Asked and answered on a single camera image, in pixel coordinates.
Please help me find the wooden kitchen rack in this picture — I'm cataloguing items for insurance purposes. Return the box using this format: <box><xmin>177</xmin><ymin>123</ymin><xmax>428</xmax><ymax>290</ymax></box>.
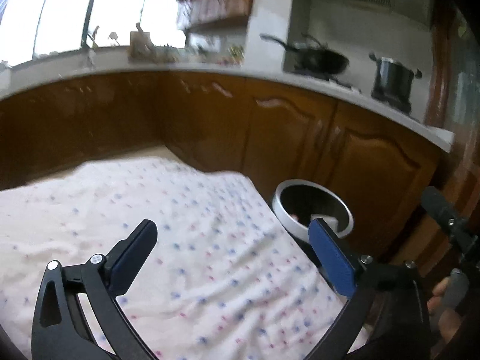
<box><xmin>129</xmin><ymin>22</ymin><xmax>155</xmax><ymax>61</ymax></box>

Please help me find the group of condiment jars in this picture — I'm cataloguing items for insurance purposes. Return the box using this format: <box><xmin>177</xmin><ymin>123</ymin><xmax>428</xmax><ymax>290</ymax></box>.
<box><xmin>217</xmin><ymin>45</ymin><xmax>245</xmax><ymax>67</ymax></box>

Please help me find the person's right hand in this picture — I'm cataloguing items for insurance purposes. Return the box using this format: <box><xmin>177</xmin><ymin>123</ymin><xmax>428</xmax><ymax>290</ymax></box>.
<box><xmin>427</xmin><ymin>277</ymin><xmax>463</xmax><ymax>350</ymax></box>

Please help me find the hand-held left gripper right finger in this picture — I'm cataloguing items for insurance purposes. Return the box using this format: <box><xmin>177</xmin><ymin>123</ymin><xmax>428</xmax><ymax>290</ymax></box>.
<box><xmin>296</xmin><ymin>218</ymin><xmax>433</xmax><ymax>360</ymax></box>

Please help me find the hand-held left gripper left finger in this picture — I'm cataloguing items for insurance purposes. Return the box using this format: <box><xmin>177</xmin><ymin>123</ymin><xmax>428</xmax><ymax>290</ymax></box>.
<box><xmin>31</xmin><ymin>218</ymin><xmax>163</xmax><ymax>360</ymax></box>

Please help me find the dark steel cooking pot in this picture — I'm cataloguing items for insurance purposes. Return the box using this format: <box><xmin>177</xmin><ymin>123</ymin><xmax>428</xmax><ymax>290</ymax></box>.
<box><xmin>369</xmin><ymin>52</ymin><xmax>423</xmax><ymax>102</ymax></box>

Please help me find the white round trash bin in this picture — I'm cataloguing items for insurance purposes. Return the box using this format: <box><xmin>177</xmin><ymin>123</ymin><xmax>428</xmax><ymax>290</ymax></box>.
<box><xmin>272</xmin><ymin>179</ymin><xmax>355</xmax><ymax>239</ymax></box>

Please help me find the kitchen window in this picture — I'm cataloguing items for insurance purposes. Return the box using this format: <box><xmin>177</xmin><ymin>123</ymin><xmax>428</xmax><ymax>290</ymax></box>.
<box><xmin>0</xmin><ymin>0</ymin><xmax>188</xmax><ymax>69</ymax></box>

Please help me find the floral white bedsheet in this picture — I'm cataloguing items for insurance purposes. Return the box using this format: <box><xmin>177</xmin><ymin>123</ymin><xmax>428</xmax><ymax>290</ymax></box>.
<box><xmin>0</xmin><ymin>157</ymin><xmax>371</xmax><ymax>360</ymax></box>

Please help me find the black wok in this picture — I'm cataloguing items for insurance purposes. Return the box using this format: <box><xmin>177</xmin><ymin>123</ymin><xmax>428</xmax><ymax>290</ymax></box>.
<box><xmin>260</xmin><ymin>33</ymin><xmax>350</xmax><ymax>76</ymax></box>

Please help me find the white kitchen countertop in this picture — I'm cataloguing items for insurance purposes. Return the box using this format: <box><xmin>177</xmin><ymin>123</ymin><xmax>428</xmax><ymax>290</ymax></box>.
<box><xmin>0</xmin><ymin>57</ymin><xmax>457</xmax><ymax>154</ymax></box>

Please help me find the wooden door frame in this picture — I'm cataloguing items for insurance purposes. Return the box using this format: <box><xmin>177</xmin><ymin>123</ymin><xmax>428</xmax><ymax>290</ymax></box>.
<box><xmin>424</xmin><ymin>4</ymin><xmax>480</xmax><ymax>271</ymax></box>

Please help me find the brown wooden kitchen cabinet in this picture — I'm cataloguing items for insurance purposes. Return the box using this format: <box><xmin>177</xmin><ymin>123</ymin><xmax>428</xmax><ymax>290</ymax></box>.
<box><xmin>0</xmin><ymin>71</ymin><xmax>444</xmax><ymax>268</ymax></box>

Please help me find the wooden wall cabinet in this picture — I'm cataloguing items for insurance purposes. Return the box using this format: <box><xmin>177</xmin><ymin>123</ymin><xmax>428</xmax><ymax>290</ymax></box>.
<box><xmin>174</xmin><ymin>0</ymin><xmax>258</xmax><ymax>33</ymax></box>

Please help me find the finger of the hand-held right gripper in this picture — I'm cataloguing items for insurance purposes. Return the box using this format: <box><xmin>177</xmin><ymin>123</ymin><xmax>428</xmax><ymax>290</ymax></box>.
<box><xmin>420</xmin><ymin>186</ymin><xmax>479</xmax><ymax>268</ymax></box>

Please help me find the black gas stove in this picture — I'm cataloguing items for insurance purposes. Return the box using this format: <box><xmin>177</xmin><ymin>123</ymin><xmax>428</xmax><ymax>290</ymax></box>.
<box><xmin>284</xmin><ymin>65</ymin><xmax>414</xmax><ymax>114</ymax></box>

